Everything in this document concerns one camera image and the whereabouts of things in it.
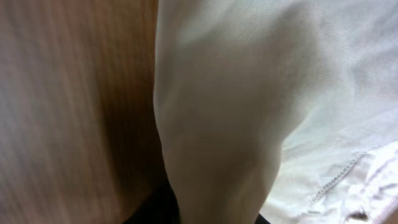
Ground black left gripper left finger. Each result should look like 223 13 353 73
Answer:
123 182 180 224

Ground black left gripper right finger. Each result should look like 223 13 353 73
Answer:
254 214 271 224

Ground beige khaki shorts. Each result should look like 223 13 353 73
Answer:
154 0 397 223

